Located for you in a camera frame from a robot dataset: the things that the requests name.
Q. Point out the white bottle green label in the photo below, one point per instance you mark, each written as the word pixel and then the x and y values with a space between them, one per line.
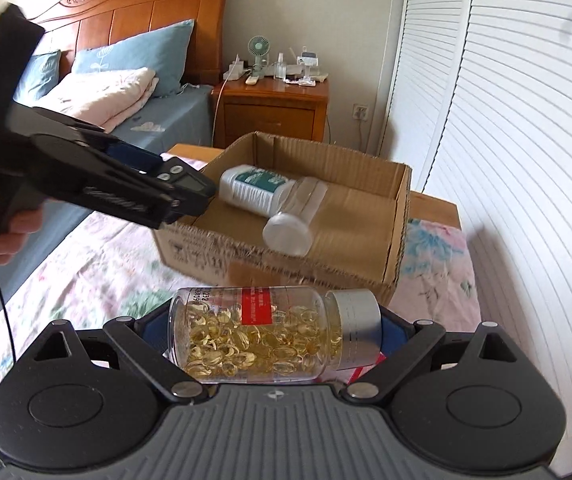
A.
pixel 246 192

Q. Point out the clear spray bottle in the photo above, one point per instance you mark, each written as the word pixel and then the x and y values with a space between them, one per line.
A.
pixel 280 67

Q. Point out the wooden nightstand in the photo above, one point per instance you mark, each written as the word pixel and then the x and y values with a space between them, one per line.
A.
pixel 271 115

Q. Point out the green mini fan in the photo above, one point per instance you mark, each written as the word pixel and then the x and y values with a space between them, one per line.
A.
pixel 257 46

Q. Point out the clear capsule bottle silver cap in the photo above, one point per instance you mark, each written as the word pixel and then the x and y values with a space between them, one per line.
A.
pixel 246 340

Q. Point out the wooden headboard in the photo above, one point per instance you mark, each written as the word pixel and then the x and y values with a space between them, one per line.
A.
pixel 131 20

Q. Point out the white power strip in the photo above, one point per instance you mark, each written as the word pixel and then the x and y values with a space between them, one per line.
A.
pixel 235 71

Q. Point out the white wall socket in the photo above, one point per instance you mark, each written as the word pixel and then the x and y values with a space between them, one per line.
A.
pixel 361 112

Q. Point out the clear case red label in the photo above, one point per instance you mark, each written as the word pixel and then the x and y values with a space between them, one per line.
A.
pixel 365 366

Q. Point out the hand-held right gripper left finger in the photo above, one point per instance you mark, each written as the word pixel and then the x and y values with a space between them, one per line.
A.
pixel 152 334

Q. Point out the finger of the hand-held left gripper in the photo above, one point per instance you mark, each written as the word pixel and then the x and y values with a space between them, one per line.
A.
pixel 131 202
pixel 133 156

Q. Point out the cardboard box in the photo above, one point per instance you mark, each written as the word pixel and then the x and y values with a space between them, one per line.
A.
pixel 345 220

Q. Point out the blue bed sheet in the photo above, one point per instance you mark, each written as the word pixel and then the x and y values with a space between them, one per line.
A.
pixel 176 120

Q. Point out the white louvred closet door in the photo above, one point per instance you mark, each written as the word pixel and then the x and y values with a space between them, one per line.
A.
pixel 430 60
pixel 530 185

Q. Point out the large blue pillow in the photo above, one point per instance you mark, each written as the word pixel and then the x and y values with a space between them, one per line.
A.
pixel 166 55

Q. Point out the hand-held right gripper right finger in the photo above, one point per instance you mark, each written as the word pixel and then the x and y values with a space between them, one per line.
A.
pixel 394 332

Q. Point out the person's left hand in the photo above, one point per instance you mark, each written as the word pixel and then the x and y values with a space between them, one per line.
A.
pixel 16 222

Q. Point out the pink folded quilt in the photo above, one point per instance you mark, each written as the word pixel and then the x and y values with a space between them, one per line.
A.
pixel 111 95

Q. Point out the clear plastic bottle white lid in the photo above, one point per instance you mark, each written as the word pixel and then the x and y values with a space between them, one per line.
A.
pixel 291 230

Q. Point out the small blue pillow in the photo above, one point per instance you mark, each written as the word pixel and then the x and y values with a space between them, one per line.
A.
pixel 41 75

